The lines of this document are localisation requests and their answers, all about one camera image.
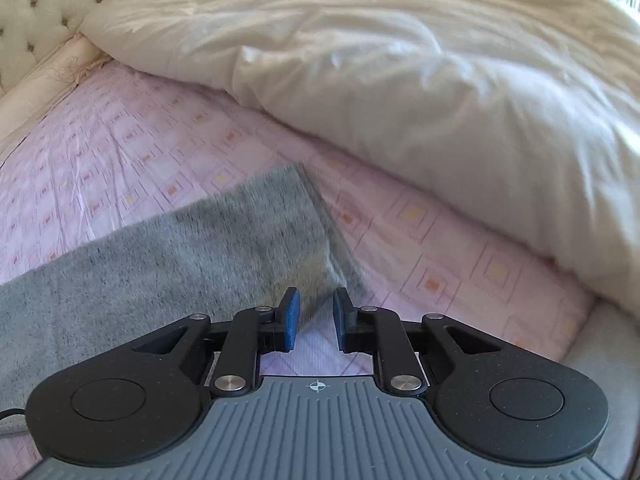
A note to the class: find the bed with pink sheet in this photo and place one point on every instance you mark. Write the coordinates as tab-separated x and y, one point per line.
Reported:
100	160

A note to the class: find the cream tufted headboard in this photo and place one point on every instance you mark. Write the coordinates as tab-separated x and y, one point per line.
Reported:
40	5

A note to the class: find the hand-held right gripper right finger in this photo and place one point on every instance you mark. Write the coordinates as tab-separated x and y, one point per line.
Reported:
342	320

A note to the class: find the cream duvet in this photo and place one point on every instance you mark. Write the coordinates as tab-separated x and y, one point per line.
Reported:
400	85

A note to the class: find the grey pants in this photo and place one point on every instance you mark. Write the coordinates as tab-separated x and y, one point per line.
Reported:
175	260

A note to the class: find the cream wooden bed frame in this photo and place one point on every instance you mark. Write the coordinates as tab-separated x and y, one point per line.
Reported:
45	85

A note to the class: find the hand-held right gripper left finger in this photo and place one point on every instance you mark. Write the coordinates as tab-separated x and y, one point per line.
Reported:
290	320

